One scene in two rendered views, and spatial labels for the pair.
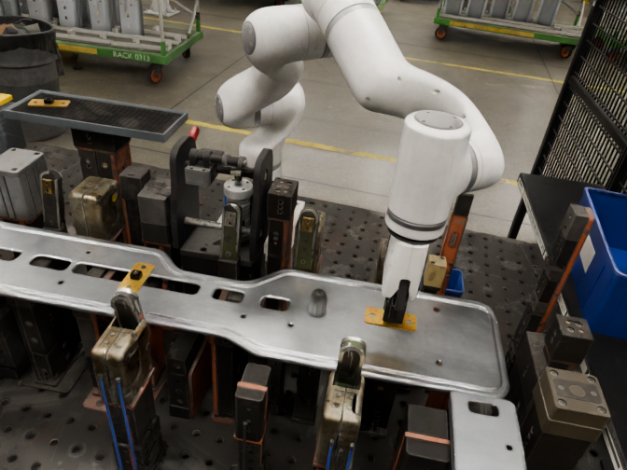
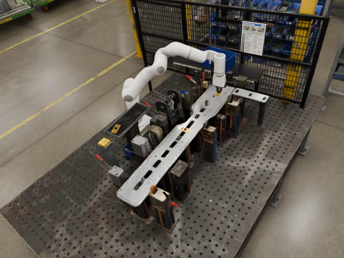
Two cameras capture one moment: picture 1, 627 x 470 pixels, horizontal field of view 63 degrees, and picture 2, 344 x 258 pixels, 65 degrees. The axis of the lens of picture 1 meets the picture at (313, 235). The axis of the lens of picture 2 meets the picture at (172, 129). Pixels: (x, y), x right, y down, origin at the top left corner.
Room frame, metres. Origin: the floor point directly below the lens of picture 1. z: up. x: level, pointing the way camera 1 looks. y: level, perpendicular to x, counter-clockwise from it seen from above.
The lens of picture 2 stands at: (-0.01, 1.63, 2.41)
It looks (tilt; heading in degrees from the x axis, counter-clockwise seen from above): 43 degrees down; 303
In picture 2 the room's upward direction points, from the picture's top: 8 degrees counter-clockwise
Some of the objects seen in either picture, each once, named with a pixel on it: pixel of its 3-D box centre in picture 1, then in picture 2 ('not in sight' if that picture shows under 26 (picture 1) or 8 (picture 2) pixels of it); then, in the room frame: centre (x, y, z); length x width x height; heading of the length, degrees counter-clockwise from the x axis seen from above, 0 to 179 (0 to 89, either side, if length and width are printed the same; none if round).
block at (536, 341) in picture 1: (513, 410); (227, 94); (0.62, -0.41, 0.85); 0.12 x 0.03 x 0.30; 174
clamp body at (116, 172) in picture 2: not in sight; (122, 187); (0.95, 0.89, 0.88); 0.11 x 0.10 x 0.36; 174
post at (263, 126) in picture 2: not in sight; (261, 112); (0.27, -0.26, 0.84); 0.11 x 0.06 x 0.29; 174
